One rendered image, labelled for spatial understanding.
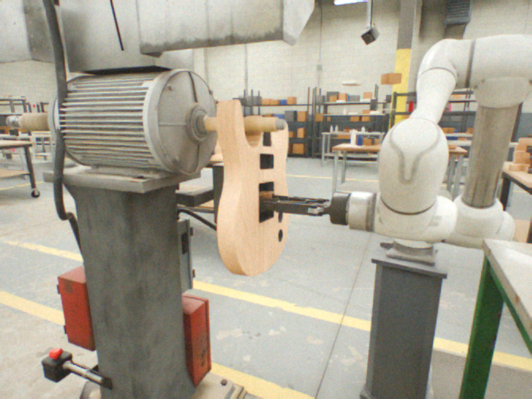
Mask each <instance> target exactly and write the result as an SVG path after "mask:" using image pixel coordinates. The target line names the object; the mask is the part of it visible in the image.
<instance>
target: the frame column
mask: <svg viewBox="0 0 532 399"><path fill-rule="evenodd" d="M63 185H64V186H65V188H66V190H67V191H68V192H69V193H70V195H71V197H72V199H73V201H74V206H75V211H76V217H78V228H79V233H80V240H81V245H82V255H83V261H84V267H85V277H86V283H87V289H88V295H89V304H90V310H91V317H92V323H93V332H94V338H95V344H96V350H97V360H98V366H99V371H100V373H102V374H105V375H107V376H109V377H111V382H112V390H109V389H106V388H104V387H101V388H102V391H101V399H189V398H190V397H191V396H192V395H193V394H194V392H195V391H196V390H197V387H198V386H197V387H196V388H194V386H193V384H192V380H191V378H190V376H189V374H188V369H187V367H186V356H185V345H184V322H183V310H182V302H183V299H182V286H181V263H180V250H179V239H178V227H177V205H176V190H177V186H178V184H174V185H171V186H167V187H164V188H159V189H156V190H153V191H150V192H144V193H141V192H128V191H120V190H113V189H107V188H93V187H86V186H78V185H71V184H63Z"/></svg>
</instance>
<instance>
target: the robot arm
mask: <svg viewBox="0 0 532 399"><path fill-rule="evenodd" d="M475 40H476V42H475ZM473 45H475V47H474V46H473ZM473 51H474V54H473ZM472 57H473V59H472ZM471 63H472V65H471ZM470 68H471V70H470ZM469 73H470V76H469ZM468 84H469V87H468ZM416 88H417V97H416V109H415V110H414V111H413V112H412V113H411V115H410V117H409V119H406V120H402V121H401V122H399V123H397V124H396V125H395V126H394V127H393V128H391V129H390V130H389V132H388V133H387V134H386V137H385V138H384V140H383V142H382V146H381V149H380V155H379V163H378V180H379V187H380V190H381V192H360V191H354V192H352V194H351V195H350V193H341V192H334V193H333V194H332V197H331V202H329V199H326V198H312V197H304V196H283V195H273V194H272V198H271V199H266V198H260V210H262V211H275V212H276V213H283V214H293V215H308V216H313V217H322V215H329V221H330V222H331V223H332V224H334V225H342V226H347V225H348V227H349V229H350V230H362V231H369V232H375V233H379V234H383V235H386V236H387V237H391V238H393V240H392V241H381V242H380V247H382V248H384V249H388V250H389V251H388V252H387V253H386V257H389V258H396V259H401V260H407V261H411V262H416V263H421V264H426V265H429V266H434V265H435V261H434V259H435V254H436V253H437V252H438V250H437V248H434V244H436V243H441V242H442V243H443V244H448V245H454V246H458V247H462V248H468V249H482V244H483V240H484V239H492V240H500V241H512V239H513V237H514V234H515V222H514V220H513V218H512V217H511V216H510V215H509V214H508V213H507V212H506V211H502V205H501V203H500V202H499V201H498V200H497V199H496V193H497V190H498V187H499V183H500V177H501V173H502V170H503V167H504V164H505V160H506V157H507V150H508V149H509V146H510V141H511V136H512V132H513V129H514V126H515V119H516V116H517V111H518V108H519V104H521V103H522V102H523V101H524V100H525V99H526V98H527V96H528V94H529V93H530V91H531V90H532V35H511V34H508V35H498V36H487V37H484V38H480V39H472V40H454V39H445V40H440V41H439V42H437V43H436V44H434V45H433V46H432V48H431V49H430V50H429V51H428V52H427V54H426V55H425V56H424V59H423V61H422V63H421V64H420V69H419V71H418V75H417V86H416ZM457 89H473V93H474V95H473V97H475V99H476V101H477V103H478V106H477V115H476V120H474V126H473V135H472V140H471V145H470V150H469V159H468V165H467V170H466V175H465V183H464V188H463V193H462V194H461V195H460V196H458V197H457V199H456V200H455V201H454V202H452V201H449V200H448V199H446V197H444V196H441V195H439V194H438V193H439V190H440V188H441V184H442V182H443V177H444V174H445V172H446V168H447V162H448V148H447V141H446V138H445V136H444V134H443V132H442V130H441V129H440V128H439V126H438V125H437V123H438V122H439V119H440V117H441V115H442V112H443V109H444V106H445V105H446V104H447V102H448V100H449V98H450V95H451V94H452V92H453V91H454V90H457Z"/></svg>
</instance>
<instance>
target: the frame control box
mask: <svg viewBox="0 0 532 399"><path fill-rule="evenodd" d="M212 169H213V190H214V211H215V223H216V224H218V214H219V204H220V200H221V196H222V190H223V185H224V162H222V163H218V164H215V165H213V166H212ZM180 213H185V214H186V215H190V216H192V217H193V218H194V219H197V220H198V221H200V222H202V223H203V224H204V225H206V226H209V227H210V228H212V229H213V230H215V231H217V232H218V227H217V226H216V225H215V224H213V223H211V222H209V221H207V220H206V219H204V218H202V217H200V216H199V215H197V214H196V213H194V212H192V211H190V210H187V209H184V208H180V209H178V210H177V221H180V218H181V217H180V216H179V215H180Z"/></svg>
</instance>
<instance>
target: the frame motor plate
mask: <svg viewBox="0 0 532 399"><path fill-rule="evenodd" d="M88 168H91V167H89V166H79V167H73V168H67V169H63V184H71V185H78V186H86V187H93V188H107V189H113V190H120V191H128V192H141V193H144V192H150V191H153V190H156V189H159V188H164V187H167V186H171V185H174V184H179V183H182V182H185V181H190V180H193V179H196V178H199V177H201V175H200V171H199V172H198V173H194V174H189V175H188V174H177V175H174V176H171V177H163V178H160V179H154V178H147V177H143V175H139V176H137V177H129V176H121V175H112V174H102V173H86V169H88ZM42 176H43V180H44V182H51V183H53V179H54V170H51V171H45V172H42Z"/></svg>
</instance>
